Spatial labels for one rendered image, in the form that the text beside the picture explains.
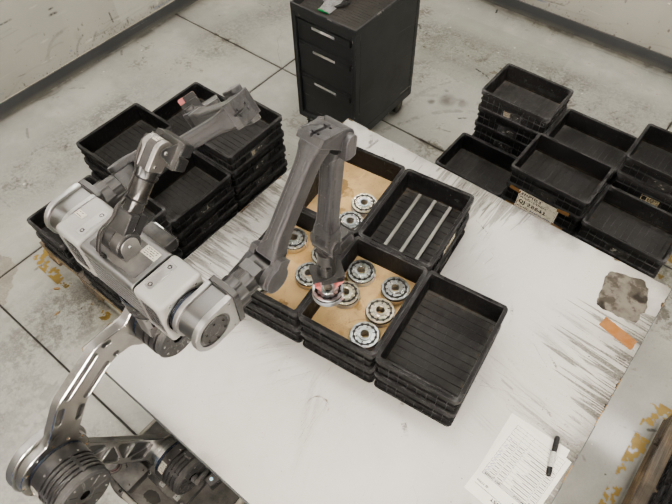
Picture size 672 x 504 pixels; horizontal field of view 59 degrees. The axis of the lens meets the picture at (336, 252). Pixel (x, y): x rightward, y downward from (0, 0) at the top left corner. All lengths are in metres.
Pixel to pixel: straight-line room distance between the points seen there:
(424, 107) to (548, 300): 2.08
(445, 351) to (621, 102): 2.84
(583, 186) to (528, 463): 1.52
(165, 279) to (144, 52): 3.56
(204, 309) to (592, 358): 1.47
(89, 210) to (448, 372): 1.21
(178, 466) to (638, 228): 2.34
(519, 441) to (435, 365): 0.37
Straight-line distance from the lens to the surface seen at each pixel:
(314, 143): 1.35
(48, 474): 1.94
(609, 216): 3.21
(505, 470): 2.09
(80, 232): 1.57
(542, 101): 3.55
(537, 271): 2.48
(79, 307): 3.39
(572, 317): 2.40
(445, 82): 4.36
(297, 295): 2.16
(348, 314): 2.11
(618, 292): 2.52
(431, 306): 2.15
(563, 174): 3.17
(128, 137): 3.39
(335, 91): 3.52
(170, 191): 3.20
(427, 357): 2.05
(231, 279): 1.42
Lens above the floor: 2.66
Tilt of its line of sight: 54 degrees down
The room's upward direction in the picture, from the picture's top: 2 degrees counter-clockwise
